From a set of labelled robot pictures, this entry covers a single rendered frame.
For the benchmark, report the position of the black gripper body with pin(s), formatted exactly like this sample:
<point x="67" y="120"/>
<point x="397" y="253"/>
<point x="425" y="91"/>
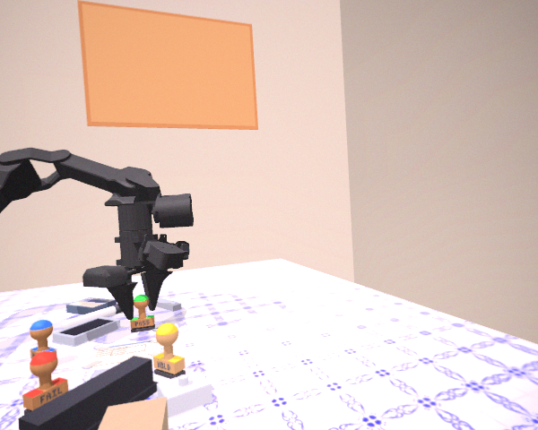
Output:
<point x="108" y="276"/>

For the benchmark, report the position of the wooden stamp with red top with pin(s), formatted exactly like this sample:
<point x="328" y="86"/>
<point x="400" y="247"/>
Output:
<point x="41" y="366"/>

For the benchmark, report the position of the blue-topped wooden stamp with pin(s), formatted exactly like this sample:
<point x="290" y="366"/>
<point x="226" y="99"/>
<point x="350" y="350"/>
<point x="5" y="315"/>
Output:
<point x="40" y="331"/>

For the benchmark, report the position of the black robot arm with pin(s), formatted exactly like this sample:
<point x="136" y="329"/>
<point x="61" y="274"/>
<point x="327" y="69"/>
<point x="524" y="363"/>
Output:
<point x="134" y="192"/>

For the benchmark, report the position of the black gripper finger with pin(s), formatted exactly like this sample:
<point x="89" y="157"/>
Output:
<point x="152" y="283"/>
<point x="124" y="295"/>

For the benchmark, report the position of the yellow-handled hold stamp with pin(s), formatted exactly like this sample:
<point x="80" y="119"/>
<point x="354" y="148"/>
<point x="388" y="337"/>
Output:
<point x="168" y="365"/>

